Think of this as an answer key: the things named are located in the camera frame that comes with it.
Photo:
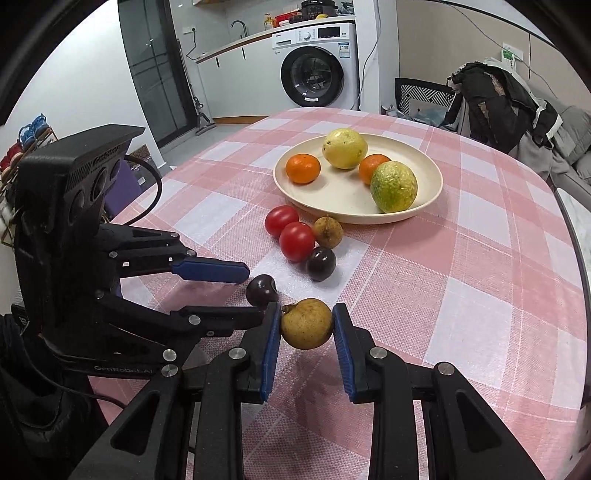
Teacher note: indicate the white marble side table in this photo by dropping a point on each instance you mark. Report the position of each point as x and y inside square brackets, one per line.
[577, 218]

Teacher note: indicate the black patterned chair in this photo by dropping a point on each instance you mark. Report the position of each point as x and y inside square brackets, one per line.
[422, 101]

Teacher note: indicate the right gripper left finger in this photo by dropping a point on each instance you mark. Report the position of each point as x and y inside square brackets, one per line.
[192, 419]

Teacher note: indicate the orange mandarin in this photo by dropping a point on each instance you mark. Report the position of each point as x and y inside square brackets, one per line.
[302, 169]
[369, 165]

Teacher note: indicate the large yellow fruit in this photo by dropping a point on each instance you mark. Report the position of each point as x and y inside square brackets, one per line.
[344, 148]

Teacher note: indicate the pink checkered tablecloth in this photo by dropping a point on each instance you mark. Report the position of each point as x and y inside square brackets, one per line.
[486, 278]

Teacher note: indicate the black camera box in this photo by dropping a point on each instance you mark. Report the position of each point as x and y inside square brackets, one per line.
[62, 182]

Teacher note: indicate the grey cushion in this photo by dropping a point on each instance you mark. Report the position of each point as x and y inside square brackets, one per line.
[573, 138]

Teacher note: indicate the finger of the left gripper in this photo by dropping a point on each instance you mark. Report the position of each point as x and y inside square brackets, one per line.
[203, 269]
[208, 320]

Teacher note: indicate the grey sofa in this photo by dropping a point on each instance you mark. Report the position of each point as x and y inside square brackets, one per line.
[566, 162]

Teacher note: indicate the orange mandarin back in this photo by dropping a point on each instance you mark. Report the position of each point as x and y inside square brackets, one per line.
[369, 165]

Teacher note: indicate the orange mandarin front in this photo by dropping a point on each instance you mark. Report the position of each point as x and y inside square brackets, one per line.
[302, 169]

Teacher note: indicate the brown small pear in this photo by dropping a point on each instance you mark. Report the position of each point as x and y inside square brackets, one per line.
[328, 232]
[307, 324]

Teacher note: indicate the white washing machine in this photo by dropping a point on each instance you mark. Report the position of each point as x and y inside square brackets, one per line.
[319, 65]

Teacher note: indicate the red tomato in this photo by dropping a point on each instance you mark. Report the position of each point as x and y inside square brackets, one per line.
[297, 242]
[279, 218]

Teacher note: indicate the black pot on washer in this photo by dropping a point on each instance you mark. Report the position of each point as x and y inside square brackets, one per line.
[310, 9]

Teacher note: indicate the pile of dark clothes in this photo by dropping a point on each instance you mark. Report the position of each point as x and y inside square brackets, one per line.
[502, 108]

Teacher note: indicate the green yellow fruit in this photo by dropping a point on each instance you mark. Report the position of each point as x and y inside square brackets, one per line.
[394, 187]

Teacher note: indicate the white kitchen cabinet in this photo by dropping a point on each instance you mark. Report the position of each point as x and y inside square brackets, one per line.
[244, 81]

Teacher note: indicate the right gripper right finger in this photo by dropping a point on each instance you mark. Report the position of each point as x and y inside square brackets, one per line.
[465, 438]

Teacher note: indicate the dark plum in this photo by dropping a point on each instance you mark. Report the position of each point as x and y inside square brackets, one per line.
[321, 264]
[261, 291]

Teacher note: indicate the cream round plate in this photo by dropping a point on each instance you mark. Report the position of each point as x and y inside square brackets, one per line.
[342, 194]

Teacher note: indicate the wall power outlet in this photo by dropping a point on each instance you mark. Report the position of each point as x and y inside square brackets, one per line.
[510, 53]

